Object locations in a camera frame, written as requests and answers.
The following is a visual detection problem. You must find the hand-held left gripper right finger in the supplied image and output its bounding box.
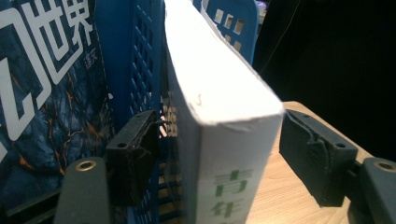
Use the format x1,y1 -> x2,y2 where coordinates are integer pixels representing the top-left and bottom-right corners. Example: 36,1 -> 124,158
278,109 -> 359,208

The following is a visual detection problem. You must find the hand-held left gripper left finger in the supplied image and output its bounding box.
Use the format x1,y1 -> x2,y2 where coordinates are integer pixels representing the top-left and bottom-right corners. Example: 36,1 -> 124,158
105,109 -> 162,207

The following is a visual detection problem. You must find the blue plastic file rack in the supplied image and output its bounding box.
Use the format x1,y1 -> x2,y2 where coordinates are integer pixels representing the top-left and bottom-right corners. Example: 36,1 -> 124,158
92,0 -> 261,224

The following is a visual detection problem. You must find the magazine with dark blue cover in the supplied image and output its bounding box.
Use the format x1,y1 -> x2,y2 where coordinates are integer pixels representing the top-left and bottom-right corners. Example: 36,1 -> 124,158
0,0 -> 125,210

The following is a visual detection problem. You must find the magazine with snowy scene cover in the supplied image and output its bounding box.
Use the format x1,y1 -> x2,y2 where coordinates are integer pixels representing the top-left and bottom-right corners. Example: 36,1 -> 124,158
163,0 -> 285,224

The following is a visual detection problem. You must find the dark curtain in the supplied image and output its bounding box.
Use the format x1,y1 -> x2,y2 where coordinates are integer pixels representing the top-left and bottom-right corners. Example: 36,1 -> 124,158
251,0 -> 396,162

